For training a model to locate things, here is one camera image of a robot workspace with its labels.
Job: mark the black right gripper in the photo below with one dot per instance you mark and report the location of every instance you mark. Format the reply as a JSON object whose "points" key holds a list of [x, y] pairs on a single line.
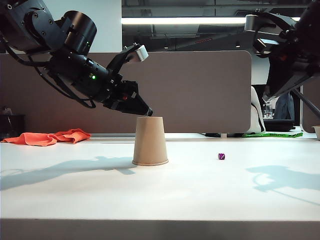
{"points": [[285, 50]]}

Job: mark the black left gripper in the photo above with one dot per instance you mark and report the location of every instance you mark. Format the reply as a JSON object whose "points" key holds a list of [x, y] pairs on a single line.
{"points": [[122, 90]]}

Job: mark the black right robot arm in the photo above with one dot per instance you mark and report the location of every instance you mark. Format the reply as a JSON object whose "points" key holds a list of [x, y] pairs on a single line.
{"points": [[311, 27]]}

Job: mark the brown paper cup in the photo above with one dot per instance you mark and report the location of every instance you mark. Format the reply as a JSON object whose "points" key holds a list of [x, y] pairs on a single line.
{"points": [[150, 142]]}

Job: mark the purple die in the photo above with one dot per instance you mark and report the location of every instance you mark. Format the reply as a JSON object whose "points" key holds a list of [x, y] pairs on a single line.
{"points": [[221, 156]]}

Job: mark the black computer monitor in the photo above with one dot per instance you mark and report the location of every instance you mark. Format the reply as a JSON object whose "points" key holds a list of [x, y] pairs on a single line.
{"points": [[260, 91]]}

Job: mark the dark blue jacket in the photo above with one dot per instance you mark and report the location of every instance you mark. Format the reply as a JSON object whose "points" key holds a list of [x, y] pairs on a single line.
{"points": [[285, 110]]}

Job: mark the clear glass container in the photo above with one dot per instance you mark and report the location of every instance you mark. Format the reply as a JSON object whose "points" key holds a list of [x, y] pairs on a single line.
{"points": [[268, 111]]}

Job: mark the black diagonal pole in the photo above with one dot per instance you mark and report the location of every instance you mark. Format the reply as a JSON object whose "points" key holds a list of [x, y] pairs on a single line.
{"points": [[308, 103]]}

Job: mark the narrow brown desk partition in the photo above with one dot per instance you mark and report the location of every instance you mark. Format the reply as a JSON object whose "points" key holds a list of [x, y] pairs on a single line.
{"points": [[312, 112]]}

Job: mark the black tray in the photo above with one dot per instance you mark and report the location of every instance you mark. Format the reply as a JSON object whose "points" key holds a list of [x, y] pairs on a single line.
{"points": [[278, 125]]}

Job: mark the black ceiling spotlight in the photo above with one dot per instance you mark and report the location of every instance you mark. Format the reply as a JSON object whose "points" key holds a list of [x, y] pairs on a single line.
{"points": [[237, 45]]}

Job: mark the green tape strip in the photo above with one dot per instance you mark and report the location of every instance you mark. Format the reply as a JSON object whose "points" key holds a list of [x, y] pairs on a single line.
{"points": [[275, 135]]}

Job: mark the beige paper bowl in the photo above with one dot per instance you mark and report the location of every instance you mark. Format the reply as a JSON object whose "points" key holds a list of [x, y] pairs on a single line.
{"points": [[317, 132]]}

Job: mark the wide brown desk partition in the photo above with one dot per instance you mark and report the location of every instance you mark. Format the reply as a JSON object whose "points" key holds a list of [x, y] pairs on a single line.
{"points": [[200, 100]]}

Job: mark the small white block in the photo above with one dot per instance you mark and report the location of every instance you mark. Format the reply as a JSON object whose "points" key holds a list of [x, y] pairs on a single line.
{"points": [[224, 136]]}

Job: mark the orange cloth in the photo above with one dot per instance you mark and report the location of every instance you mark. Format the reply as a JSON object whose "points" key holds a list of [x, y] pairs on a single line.
{"points": [[37, 138]]}

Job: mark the long ceiling light strip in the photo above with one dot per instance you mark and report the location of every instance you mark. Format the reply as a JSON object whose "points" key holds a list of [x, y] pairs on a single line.
{"points": [[187, 20]]}

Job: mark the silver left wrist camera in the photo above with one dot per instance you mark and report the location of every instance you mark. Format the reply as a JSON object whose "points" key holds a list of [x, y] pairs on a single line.
{"points": [[141, 53]]}

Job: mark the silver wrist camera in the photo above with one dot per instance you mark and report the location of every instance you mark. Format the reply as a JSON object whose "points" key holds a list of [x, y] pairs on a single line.
{"points": [[251, 22], [141, 53]]}

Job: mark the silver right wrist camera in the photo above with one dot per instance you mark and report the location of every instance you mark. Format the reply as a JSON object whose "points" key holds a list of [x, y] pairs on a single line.
{"points": [[251, 22]]}

